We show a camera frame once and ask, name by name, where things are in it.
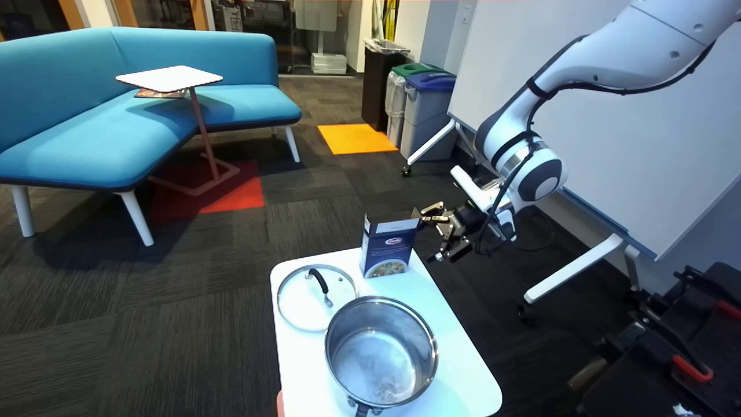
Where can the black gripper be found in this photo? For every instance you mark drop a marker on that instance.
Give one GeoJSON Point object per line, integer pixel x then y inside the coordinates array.
{"type": "Point", "coordinates": [478, 224]}

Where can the glass pot lid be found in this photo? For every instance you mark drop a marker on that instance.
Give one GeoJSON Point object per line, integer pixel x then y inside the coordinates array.
{"type": "Point", "coordinates": [309, 304]}

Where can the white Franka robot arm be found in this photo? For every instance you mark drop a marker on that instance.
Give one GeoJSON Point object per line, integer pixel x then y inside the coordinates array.
{"type": "Point", "coordinates": [639, 47]}

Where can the blue lid waste bin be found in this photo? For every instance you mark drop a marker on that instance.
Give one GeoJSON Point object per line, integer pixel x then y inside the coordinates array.
{"type": "Point", "coordinates": [426, 112]}

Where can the green lid waste bin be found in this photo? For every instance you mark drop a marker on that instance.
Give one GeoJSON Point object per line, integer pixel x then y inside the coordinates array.
{"type": "Point", "coordinates": [394, 97]}

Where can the white storage box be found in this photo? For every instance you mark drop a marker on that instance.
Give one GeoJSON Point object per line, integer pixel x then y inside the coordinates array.
{"type": "Point", "coordinates": [330, 64]}

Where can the black waste bin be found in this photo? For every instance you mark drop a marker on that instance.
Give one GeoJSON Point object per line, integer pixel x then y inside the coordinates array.
{"type": "Point", "coordinates": [373, 85]}

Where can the white rolling whiteboard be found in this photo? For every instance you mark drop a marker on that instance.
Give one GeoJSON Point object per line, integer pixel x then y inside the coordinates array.
{"type": "Point", "coordinates": [657, 153]}

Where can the blue sofa white legs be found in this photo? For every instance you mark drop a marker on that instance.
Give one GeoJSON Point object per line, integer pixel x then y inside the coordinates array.
{"type": "Point", "coordinates": [94, 131]}

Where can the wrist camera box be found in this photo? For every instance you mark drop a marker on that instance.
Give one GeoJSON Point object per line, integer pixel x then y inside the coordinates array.
{"type": "Point", "coordinates": [505, 224]}

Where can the white side table orange frame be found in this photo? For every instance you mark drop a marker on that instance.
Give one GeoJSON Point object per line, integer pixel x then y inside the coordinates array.
{"type": "Point", "coordinates": [464, 371]}
{"type": "Point", "coordinates": [170, 78]}

